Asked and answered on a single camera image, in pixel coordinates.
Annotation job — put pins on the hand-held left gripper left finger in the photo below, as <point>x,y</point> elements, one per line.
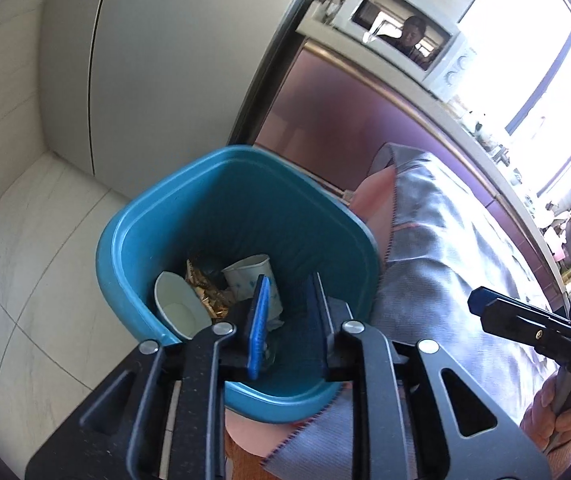
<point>260,320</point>

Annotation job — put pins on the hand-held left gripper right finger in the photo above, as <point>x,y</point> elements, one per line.
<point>317,320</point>

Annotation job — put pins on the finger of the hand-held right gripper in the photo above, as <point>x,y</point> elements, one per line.
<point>525,327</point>
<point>480,300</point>

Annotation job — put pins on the patterned paper cup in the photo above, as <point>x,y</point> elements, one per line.
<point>245,275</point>

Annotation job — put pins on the gold foil wrapper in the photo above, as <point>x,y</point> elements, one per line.
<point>210,300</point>

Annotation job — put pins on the plain white paper cup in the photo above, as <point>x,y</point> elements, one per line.
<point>180,310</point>

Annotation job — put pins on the blue plastic trash bin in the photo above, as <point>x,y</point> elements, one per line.
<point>265,210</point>

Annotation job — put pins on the person's right hand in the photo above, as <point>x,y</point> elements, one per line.
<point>540,420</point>

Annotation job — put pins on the checked grey cloth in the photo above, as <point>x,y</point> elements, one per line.
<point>440,260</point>

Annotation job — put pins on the purple base cabinets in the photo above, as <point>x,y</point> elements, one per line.
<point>340,110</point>

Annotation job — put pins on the kitchen window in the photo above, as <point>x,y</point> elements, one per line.
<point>515,35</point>

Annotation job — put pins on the grey refrigerator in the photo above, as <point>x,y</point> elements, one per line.
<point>165,60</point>

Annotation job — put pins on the white microwave oven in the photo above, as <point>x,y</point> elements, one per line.
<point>390,25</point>

